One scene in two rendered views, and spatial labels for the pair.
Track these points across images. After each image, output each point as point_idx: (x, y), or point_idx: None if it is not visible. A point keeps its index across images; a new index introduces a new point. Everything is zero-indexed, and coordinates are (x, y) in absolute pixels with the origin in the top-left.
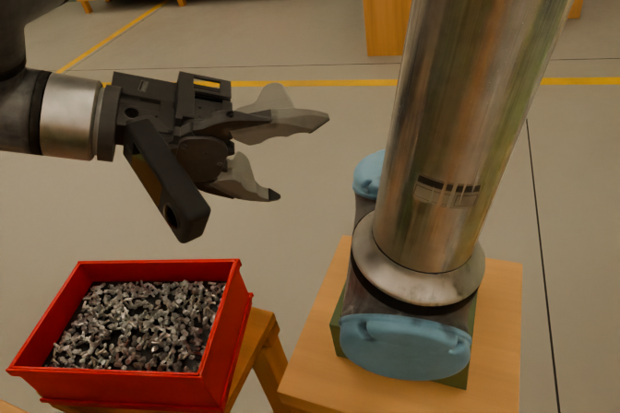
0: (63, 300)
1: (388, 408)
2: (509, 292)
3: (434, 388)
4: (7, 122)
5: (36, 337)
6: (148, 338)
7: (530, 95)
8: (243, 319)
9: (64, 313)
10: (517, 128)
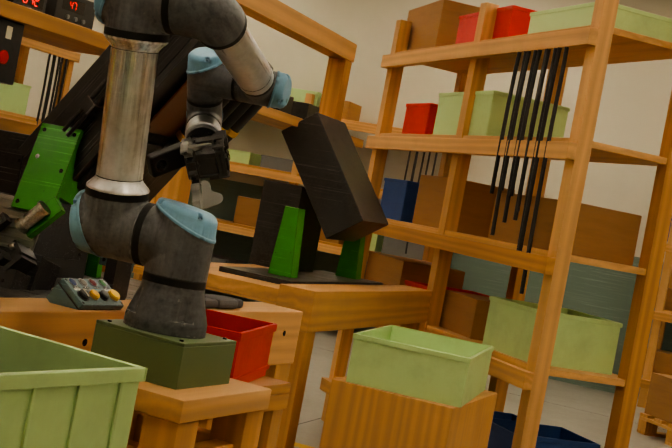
0: (243, 322)
1: None
2: (155, 390)
3: None
4: (187, 119)
5: (212, 314)
6: None
7: (107, 93)
8: None
9: (235, 329)
10: (105, 105)
